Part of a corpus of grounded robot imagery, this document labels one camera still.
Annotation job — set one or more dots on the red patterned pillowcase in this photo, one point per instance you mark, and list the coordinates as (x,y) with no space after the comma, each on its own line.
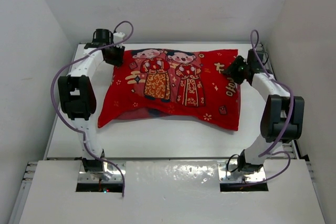
(159,82)

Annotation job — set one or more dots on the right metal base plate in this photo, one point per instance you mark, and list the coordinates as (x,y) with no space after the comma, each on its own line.
(228,173)

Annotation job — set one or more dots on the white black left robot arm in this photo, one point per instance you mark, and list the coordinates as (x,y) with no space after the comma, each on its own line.
(78,101)

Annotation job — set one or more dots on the metal base plate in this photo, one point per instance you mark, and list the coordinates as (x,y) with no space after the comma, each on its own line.
(108,175)
(228,173)

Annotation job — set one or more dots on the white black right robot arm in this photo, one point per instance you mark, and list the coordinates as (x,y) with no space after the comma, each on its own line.
(282,118)

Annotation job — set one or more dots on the white front cover board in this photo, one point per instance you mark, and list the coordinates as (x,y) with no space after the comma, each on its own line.
(171,192)

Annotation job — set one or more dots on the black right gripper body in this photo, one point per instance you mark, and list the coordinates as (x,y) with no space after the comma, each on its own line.
(238,70)

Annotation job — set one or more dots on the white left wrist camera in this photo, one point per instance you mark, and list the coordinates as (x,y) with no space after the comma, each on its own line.
(118,39)

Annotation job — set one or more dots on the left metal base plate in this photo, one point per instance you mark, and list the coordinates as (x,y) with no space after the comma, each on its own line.
(108,175)

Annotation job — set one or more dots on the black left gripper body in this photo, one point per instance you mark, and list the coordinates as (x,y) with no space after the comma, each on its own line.
(114,55)

